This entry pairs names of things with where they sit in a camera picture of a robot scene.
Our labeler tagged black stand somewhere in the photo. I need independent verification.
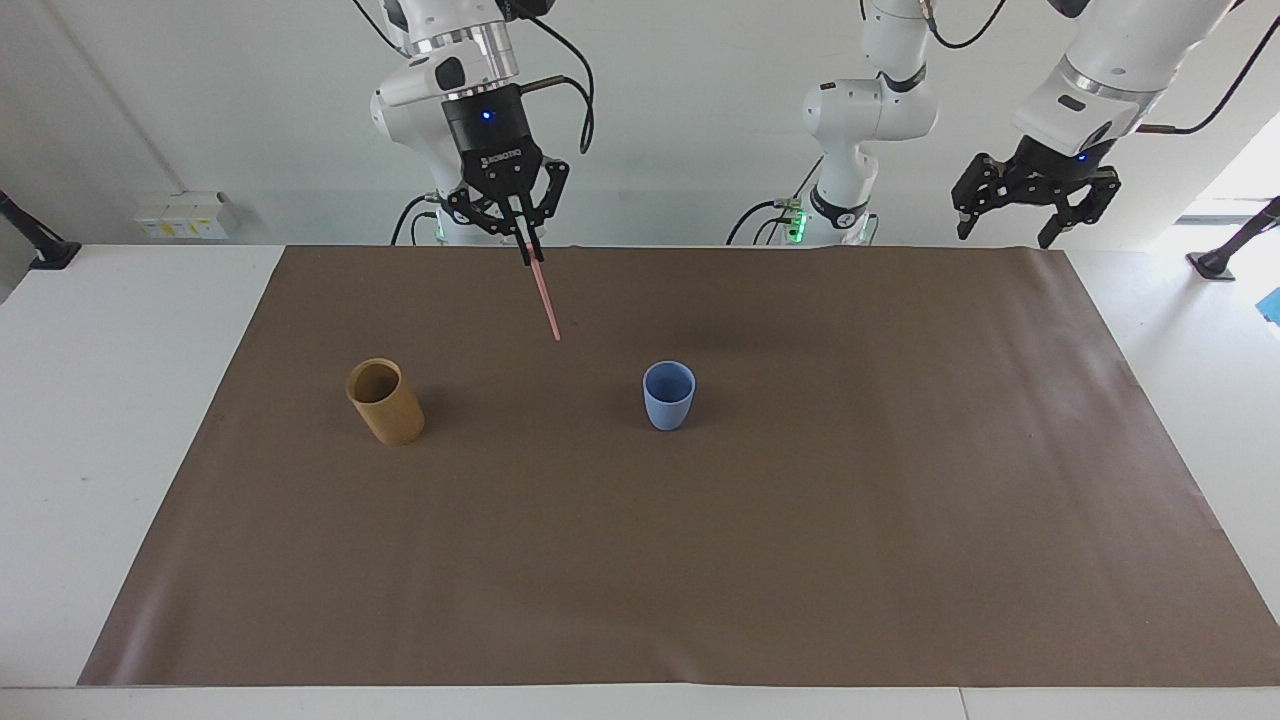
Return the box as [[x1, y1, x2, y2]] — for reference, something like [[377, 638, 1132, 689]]
[[1186, 196, 1280, 282], [0, 189, 83, 272]]

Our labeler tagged pink chopstick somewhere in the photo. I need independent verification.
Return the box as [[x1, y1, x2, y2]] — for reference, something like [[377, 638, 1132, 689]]
[[526, 238, 563, 343]]

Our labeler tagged blue cup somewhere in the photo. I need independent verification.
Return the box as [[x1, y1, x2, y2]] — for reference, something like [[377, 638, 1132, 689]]
[[641, 360, 697, 433]]

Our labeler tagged black cable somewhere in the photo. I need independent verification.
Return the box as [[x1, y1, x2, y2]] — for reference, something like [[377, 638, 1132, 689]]
[[389, 193, 443, 247], [512, 8, 597, 155], [726, 198, 807, 247], [1137, 14, 1280, 135], [924, 0, 1009, 50]]

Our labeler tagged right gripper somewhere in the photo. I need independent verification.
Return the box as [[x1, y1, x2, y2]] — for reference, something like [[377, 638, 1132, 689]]
[[441, 83, 572, 268]]

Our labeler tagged white wall socket box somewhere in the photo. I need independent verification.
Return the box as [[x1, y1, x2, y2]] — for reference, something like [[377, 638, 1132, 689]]
[[134, 191, 241, 242]]

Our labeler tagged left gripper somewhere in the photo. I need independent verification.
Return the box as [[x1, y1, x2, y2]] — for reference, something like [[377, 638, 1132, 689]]
[[951, 133, 1122, 250]]

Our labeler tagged brown cardboard tube cup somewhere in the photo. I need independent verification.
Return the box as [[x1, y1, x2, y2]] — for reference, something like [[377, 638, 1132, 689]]
[[345, 357, 426, 448]]

